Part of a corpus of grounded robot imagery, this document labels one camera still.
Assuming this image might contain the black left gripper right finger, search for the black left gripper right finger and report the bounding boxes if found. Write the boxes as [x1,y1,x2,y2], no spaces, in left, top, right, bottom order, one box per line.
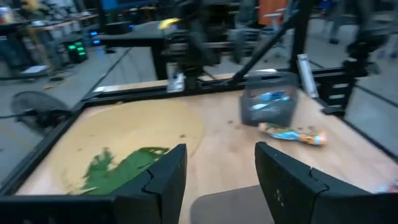
[254,142,371,224]

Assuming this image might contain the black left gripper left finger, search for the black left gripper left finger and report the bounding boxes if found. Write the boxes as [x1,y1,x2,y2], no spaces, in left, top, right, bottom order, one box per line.
[110,143,188,224]

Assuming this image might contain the green and orange granola bar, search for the green and orange granola bar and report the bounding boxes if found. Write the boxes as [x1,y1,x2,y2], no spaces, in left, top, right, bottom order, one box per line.
[257,122,328,147]

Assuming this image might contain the blue and white granola bar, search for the blue and white granola bar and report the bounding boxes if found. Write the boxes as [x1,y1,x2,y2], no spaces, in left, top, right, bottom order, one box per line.
[250,101,280,113]

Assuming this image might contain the green plant in white pot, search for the green plant in white pot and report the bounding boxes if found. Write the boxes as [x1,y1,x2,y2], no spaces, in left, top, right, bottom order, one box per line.
[81,146,170,196]

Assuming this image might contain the grey plastic bin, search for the grey plastic bin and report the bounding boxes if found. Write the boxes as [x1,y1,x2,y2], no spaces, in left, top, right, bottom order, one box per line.
[189,184,276,224]
[239,72,300,128]

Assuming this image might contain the dark grey desk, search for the dark grey desk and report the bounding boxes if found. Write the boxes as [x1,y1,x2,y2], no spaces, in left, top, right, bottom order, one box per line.
[93,20,175,47]

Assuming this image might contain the orange panel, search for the orange panel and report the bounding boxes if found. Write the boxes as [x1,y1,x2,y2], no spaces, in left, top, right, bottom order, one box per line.
[257,0,289,26]

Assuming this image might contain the computer tower blue lights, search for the computer tower blue lights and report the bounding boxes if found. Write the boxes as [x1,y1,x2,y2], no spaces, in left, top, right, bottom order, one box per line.
[88,29,103,47]

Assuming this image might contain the computer tower green lights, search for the computer tower green lights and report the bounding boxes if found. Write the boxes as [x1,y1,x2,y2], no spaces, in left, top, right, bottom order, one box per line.
[66,39,89,64]

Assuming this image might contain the white vertical strip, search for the white vertical strip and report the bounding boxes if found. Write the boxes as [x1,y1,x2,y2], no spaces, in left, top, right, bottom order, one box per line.
[296,54,320,99]

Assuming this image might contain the black floor fan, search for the black floor fan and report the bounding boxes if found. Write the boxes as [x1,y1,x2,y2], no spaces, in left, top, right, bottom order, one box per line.
[10,90,72,133]

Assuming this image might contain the white paper sheet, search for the white paper sheet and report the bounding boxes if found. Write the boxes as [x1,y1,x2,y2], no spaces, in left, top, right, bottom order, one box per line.
[20,64,50,75]

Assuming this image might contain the yellow cable tag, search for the yellow cable tag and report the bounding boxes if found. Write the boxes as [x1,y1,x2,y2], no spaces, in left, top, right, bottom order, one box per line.
[157,17,182,31]

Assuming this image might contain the black aluminium rig frame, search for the black aluminium rig frame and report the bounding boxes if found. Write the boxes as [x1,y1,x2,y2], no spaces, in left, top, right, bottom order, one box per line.
[0,0,398,197]

